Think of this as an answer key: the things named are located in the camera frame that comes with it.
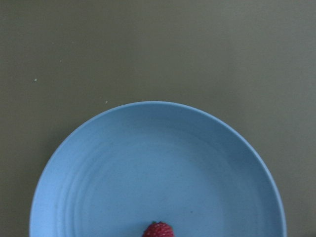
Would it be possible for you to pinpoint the red strawberry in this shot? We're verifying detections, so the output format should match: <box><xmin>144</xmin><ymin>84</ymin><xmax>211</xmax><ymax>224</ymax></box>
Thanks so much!
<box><xmin>142</xmin><ymin>222</ymin><xmax>175</xmax><ymax>237</ymax></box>

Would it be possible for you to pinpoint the blue round plate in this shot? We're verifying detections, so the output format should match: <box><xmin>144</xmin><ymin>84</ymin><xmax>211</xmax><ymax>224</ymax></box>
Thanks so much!
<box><xmin>29</xmin><ymin>101</ymin><xmax>287</xmax><ymax>237</ymax></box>

